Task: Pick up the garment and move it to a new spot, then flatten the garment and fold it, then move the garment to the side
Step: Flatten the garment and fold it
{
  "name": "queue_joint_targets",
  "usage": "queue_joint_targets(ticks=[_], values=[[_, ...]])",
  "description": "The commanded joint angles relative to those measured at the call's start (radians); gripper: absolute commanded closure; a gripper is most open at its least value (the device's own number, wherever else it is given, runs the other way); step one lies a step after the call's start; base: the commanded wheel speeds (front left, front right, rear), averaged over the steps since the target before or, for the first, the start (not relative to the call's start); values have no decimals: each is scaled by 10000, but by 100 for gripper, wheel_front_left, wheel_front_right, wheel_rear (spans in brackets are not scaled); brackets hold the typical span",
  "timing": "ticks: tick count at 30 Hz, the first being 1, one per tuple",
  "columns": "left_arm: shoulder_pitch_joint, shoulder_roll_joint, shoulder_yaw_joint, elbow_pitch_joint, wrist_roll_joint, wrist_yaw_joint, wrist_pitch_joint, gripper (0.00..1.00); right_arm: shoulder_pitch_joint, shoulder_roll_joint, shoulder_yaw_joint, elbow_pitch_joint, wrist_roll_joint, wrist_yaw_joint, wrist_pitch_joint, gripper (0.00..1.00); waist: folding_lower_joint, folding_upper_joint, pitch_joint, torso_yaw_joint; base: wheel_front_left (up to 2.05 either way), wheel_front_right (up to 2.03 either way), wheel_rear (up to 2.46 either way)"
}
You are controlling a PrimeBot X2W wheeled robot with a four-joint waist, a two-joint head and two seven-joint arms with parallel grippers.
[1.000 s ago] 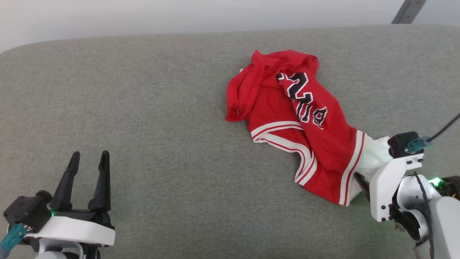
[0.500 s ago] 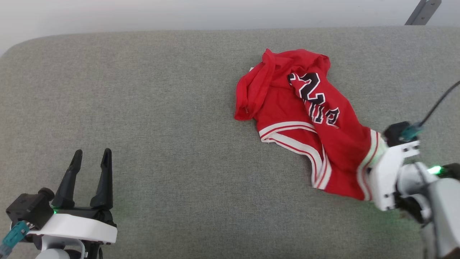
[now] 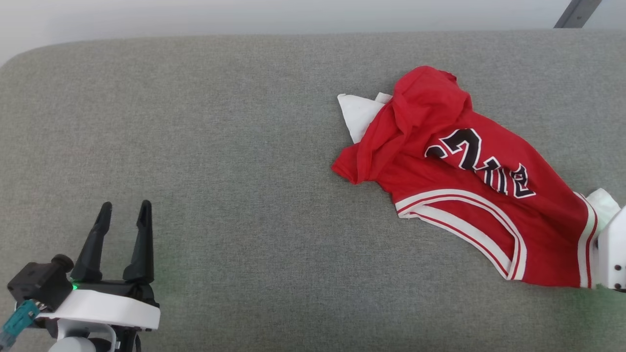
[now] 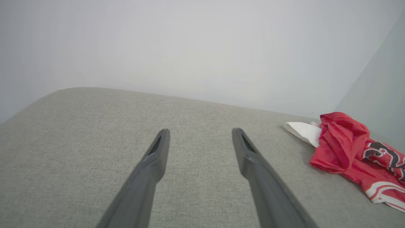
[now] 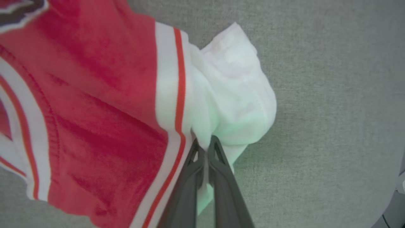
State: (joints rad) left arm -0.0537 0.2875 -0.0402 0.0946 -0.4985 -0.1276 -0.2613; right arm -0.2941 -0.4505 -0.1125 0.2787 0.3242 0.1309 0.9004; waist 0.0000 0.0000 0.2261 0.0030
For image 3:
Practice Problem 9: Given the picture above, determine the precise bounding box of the red basketball jersey white trim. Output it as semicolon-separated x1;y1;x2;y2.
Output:
332;66;621;289

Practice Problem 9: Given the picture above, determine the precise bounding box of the dark grey metal bar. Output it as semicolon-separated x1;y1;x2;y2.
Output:
554;0;603;29

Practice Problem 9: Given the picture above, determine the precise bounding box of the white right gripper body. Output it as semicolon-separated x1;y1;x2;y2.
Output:
597;206;626;292

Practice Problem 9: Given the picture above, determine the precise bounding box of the teal left camera connector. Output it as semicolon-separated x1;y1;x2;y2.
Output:
0;299;41;349

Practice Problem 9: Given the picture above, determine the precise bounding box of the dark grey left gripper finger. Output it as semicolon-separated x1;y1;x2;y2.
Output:
72;201;113;283
123;199;155;286

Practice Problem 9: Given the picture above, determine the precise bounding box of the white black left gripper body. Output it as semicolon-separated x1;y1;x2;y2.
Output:
37;280;161;331

